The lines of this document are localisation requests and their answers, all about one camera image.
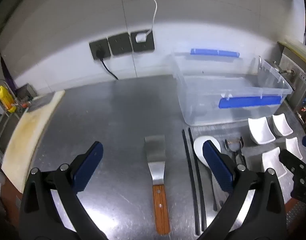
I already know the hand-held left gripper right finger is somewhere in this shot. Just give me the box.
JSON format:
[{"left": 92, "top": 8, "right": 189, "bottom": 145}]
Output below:
[{"left": 200, "top": 140, "right": 288, "bottom": 240}]

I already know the metal wire peeler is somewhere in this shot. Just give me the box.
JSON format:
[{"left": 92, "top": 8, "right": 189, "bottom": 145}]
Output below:
[{"left": 224, "top": 137, "right": 246, "bottom": 168}]

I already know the steel spatula with wooden handle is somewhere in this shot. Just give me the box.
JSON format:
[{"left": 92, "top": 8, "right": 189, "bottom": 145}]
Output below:
[{"left": 144, "top": 135, "right": 171, "bottom": 235}]

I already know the grey metal box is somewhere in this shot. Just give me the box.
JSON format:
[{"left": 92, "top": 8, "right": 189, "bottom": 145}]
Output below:
[{"left": 16, "top": 84, "right": 39, "bottom": 106}]

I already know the stainless steel appliance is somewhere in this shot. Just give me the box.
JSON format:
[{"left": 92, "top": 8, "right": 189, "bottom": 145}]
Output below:
[{"left": 258, "top": 39, "right": 306, "bottom": 137}]

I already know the grey wall socket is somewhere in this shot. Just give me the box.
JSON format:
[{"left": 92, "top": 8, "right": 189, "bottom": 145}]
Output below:
[
  {"left": 89, "top": 39, "right": 112, "bottom": 61},
  {"left": 108, "top": 33, "right": 133, "bottom": 56},
  {"left": 130, "top": 29, "right": 155, "bottom": 53}
]

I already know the white ceramic spoon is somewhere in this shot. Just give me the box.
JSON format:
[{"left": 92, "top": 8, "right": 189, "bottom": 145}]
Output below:
[{"left": 193, "top": 135, "right": 226, "bottom": 205}]

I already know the yellow bag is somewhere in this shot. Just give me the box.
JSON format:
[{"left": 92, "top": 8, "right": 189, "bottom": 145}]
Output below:
[{"left": 0, "top": 84, "right": 17, "bottom": 113}]

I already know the dark grey flat pad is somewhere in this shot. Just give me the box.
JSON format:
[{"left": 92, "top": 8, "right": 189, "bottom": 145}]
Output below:
[{"left": 28, "top": 96, "right": 55, "bottom": 112}]

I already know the clear plastic bin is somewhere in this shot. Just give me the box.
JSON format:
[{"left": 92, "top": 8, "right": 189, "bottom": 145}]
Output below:
[{"left": 170, "top": 48, "right": 293, "bottom": 127}]

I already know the white square dish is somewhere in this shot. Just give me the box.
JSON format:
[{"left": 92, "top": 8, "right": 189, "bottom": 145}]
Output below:
[
  {"left": 272, "top": 113, "right": 293, "bottom": 137},
  {"left": 247, "top": 117, "right": 276, "bottom": 145},
  {"left": 285, "top": 137, "right": 303, "bottom": 161},
  {"left": 261, "top": 147, "right": 288, "bottom": 179}
]

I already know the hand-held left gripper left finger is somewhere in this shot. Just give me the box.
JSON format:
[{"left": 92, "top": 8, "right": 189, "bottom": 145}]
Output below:
[{"left": 20, "top": 141, "right": 108, "bottom": 240}]

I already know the wooden cutting board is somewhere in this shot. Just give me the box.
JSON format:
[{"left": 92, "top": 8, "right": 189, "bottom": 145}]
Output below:
[{"left": 1, "top": 90, "right": 66, "bottom": 194}]

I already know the black chopstick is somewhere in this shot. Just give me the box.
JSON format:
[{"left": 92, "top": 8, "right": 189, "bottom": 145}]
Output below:
[
  {"left": 188, "top": 127, "right": 207, "bottom": 232},
  {"left": 182, "top": 129, "right": 201, "bottom": 236}
]

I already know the white charger with cable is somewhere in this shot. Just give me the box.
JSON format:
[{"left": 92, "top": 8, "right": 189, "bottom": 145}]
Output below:
[{"left": 135, "top": 0, "right": 158, "bottom": 43}]

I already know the black plug with cable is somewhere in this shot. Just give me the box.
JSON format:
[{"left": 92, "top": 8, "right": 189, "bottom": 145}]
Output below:
[{"left": 96, "top": 51, "right": 119, "bottom": 81}]

